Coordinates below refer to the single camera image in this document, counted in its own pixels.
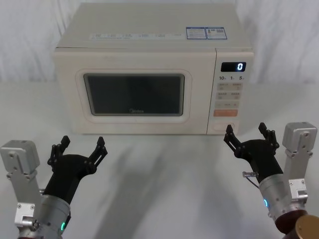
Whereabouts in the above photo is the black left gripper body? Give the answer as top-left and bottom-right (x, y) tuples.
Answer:
(42, 153), (97, 206)

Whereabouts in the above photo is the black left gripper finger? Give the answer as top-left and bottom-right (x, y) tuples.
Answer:
(47, 135), (71, 165)
(84, 136), (109, 175)

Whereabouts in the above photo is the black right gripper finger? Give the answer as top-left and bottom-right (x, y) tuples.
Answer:
(258, 122), (280, 152)
(223, 124), (247, 158)

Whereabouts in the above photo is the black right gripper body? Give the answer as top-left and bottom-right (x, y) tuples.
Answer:
(234, 138), (285, 184)

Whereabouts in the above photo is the white table cloth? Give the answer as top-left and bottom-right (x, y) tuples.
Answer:
(0, 79), (319, 239)

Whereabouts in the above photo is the cream microwave oven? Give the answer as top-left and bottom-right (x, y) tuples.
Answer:
(52, 2), (253, 135)

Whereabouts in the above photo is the blue and white label sticker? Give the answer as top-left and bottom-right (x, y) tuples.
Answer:
(205, 25), (229, 40)
(185, 26), (206, 40)

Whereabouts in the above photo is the white curtain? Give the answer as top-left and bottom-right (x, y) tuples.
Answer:
(0, 0), (319, 83)

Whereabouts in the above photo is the long white label strip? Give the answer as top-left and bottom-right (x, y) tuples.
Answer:
(89, 32), (182, 40)

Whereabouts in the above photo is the thin cable with silver plug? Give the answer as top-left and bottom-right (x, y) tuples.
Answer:
(242, 171), (261, 190)

